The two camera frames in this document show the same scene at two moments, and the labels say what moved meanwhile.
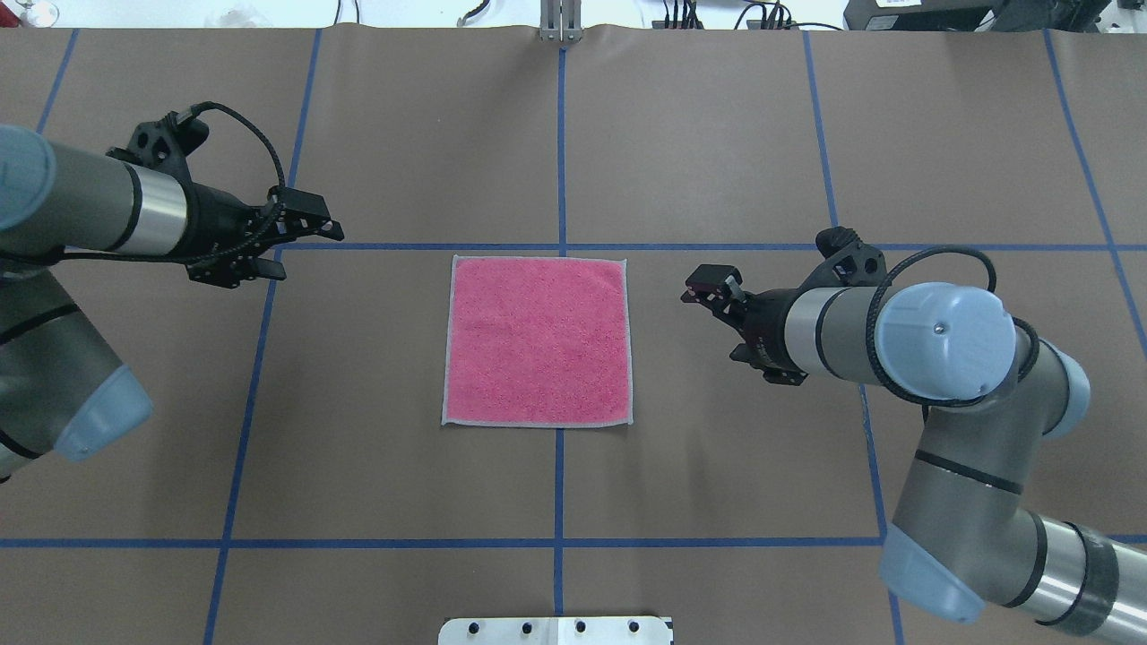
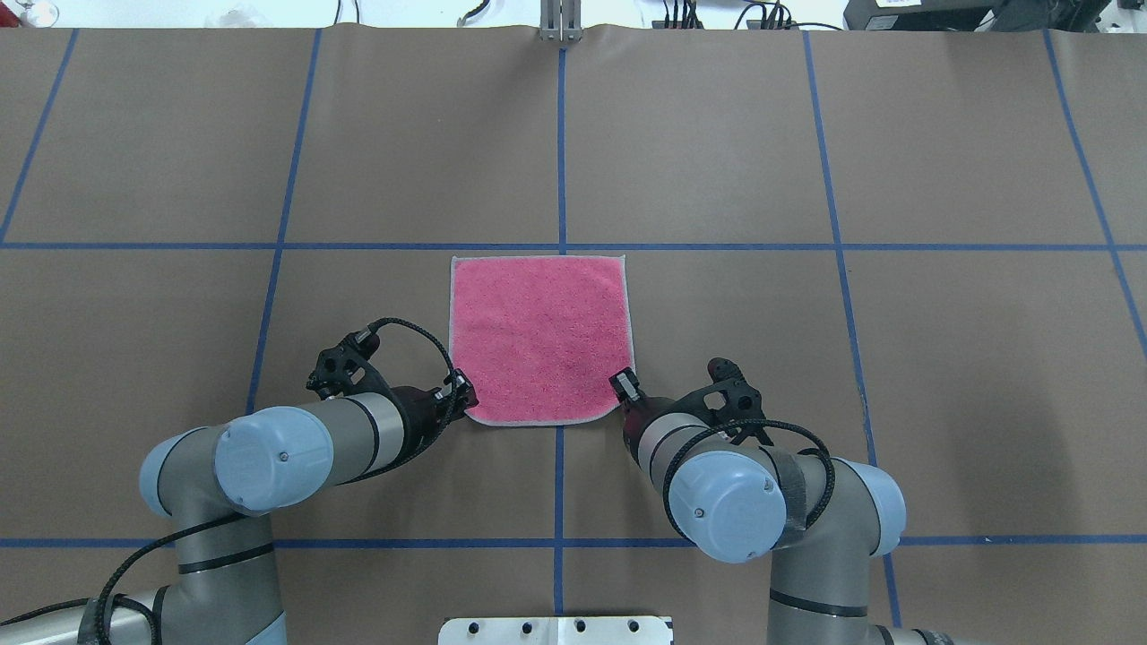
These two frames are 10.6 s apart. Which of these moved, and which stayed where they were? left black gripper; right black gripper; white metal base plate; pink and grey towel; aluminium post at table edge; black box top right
Moved: left black gripper; right black gripper
Stayed: aluminium post at table edge; black box top right; pink and grey towel; white metal base plate
